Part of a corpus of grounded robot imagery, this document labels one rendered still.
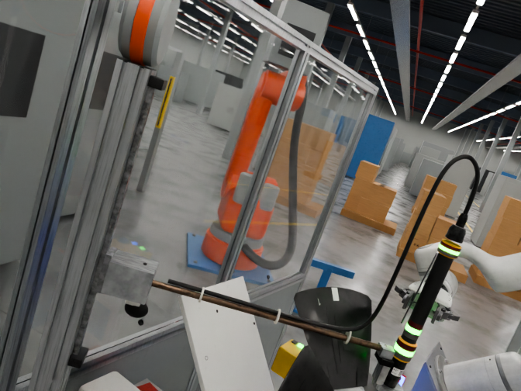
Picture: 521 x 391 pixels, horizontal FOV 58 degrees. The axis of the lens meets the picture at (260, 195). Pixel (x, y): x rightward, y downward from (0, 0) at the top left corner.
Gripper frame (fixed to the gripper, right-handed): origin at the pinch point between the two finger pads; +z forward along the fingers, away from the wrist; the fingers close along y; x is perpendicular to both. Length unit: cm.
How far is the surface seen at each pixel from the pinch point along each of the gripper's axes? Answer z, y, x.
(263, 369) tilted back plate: 3.0, 27.9, -32.4
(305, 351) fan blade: 30.3, 12.4, -7.9
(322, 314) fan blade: 3.6, 19.0, -11.3
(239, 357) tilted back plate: 11.3, 31.7, -28.0
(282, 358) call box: -31, 35, -46
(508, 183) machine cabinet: -1210, 18, 34
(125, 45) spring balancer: 47, 57, 32
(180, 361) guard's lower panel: -30, 70, -69
